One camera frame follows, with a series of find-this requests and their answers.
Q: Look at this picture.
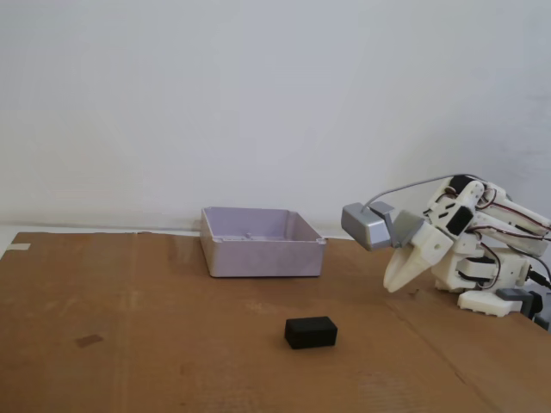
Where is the grey camera bracket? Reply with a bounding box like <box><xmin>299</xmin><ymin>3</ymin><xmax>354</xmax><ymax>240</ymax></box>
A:
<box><xmin>369</xmin><ymin>200</ymin><xmax>425</xmax><ymax>249</ymax></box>

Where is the silver webcam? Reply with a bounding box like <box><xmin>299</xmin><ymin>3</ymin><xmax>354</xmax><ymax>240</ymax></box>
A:
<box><xmin>340</xmin><ymin>201</ymin><xmax>391</xmax><ymax>253</ymax></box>

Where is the black power cable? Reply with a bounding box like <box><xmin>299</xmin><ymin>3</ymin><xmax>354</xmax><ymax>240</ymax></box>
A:
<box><xmin>527</xmin><ymin>268</ymin><xmax>551</xmax><ymax>289</ymax></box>

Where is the black block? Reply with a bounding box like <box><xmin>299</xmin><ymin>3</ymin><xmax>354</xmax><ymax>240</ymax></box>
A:
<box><xmin>283</xmin><ymin>316</ymin><xmax>339</xmax><ymax>351</ymax></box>

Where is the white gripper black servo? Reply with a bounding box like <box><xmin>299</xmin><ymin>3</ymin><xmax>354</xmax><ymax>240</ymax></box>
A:
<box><xmin>382</xmin><ymin>196</ymin><xmax>475</xmax><ymax>293</ymax></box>

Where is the pale grey plastic box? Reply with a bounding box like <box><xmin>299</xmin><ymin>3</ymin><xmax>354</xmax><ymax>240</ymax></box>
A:
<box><xmin>200</xmin><ymin>206</ymin><xmax>327</xmax><ymax>280</ymax></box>

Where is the grey table clamp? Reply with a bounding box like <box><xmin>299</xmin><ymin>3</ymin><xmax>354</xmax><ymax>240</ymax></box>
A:
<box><xmin>494</xmin><ymin>287</ymin><xmax>551</xmax><ymax>332</ymax></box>

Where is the brown cardboard sheet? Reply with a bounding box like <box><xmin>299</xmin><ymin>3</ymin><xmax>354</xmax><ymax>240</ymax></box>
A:
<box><xmin>0</xmin><ymin>231</ymin><xmax>551</xmax><ymax>413</ymax></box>

